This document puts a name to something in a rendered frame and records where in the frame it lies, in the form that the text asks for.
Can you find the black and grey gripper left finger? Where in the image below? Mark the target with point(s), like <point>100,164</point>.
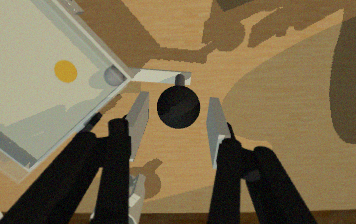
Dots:
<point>55,195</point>

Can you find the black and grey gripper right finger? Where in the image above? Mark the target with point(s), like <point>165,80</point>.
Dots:
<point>274,196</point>

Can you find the grey mug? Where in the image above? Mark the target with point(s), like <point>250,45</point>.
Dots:
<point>135,208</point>

